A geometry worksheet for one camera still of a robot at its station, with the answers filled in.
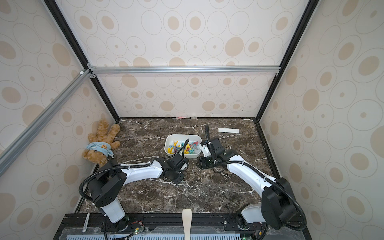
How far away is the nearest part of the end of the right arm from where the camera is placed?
60 centimetres

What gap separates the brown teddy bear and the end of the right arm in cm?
64

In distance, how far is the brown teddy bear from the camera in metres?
0.91
